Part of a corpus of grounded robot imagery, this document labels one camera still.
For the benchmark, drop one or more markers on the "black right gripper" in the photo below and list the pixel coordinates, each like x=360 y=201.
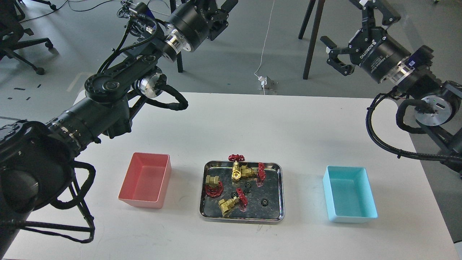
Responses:
x=377 y=54

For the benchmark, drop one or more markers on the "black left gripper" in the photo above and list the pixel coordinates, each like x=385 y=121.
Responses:
x=196 y=20

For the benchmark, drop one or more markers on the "brass valve red handle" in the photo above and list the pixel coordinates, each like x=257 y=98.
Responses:
x=227 y=205
x=236 y=168
x=213 y=186
x=258 y=173

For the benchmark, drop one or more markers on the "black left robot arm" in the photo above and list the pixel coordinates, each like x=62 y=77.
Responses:
x=42 y=185

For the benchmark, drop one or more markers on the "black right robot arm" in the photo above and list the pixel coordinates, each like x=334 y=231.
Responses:
x=427 y=102

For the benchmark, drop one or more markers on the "light blue plastic box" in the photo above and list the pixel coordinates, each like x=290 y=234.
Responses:
x=348 y=195

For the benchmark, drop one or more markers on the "small black gear centre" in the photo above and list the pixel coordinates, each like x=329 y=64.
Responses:
x=247 y=188

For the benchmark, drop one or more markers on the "pink plastic box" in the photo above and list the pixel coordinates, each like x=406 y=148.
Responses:
x=146 y=180

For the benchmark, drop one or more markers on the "black stand leg right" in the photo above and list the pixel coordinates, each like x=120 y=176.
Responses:
x=314 y=32

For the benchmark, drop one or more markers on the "white power adapter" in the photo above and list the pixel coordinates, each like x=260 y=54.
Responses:
x=266 y=83

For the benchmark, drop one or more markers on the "stainless steel tray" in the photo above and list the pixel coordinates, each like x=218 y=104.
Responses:
x=271 y=189

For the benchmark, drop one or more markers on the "black office chair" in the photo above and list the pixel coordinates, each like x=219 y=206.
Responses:
x=12 y=31

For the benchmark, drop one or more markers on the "brass valve top red handle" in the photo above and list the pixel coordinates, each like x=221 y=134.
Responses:
x=236 y=168

